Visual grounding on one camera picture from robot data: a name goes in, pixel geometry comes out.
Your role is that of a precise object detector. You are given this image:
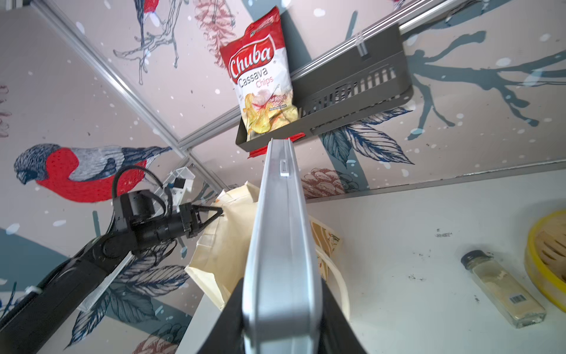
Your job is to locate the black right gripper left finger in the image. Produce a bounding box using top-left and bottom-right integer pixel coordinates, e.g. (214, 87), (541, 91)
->
(198, 279), (245, 354)

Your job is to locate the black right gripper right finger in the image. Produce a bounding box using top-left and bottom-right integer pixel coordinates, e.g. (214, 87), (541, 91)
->
(319, 280), (366, 354)

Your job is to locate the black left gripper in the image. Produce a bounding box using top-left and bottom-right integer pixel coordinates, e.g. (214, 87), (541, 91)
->
(150, 203), (223, 241)

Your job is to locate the cream canvas tote bag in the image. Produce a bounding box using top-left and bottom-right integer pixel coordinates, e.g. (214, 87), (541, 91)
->
(185, 182), (351, 319)

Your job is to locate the light blue pencil case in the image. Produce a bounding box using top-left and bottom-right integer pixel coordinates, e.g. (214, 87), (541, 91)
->
(242, 140), (323, 353)

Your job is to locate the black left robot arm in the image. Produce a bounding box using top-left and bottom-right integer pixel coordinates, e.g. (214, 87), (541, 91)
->
(1, 167), (223, 353)

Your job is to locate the red Chuba cassava chips bag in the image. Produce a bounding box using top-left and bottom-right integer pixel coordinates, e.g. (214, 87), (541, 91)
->
(220, 7), (299, 142)

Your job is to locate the glass spice jar black lid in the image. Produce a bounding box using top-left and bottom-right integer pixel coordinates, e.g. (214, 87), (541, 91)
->
(461, 249), (547, 329)

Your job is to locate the yellow bamboo steamer basket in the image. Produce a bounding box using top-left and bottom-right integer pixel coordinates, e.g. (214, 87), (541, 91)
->
(524, 210), (565, 311)

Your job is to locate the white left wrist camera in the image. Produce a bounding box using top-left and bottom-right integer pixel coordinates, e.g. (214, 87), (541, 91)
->
(164, 167), (195, 204)

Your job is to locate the black wall-mounted basket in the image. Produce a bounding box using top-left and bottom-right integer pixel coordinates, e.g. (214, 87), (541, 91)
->
(235, 24), (414, 152)

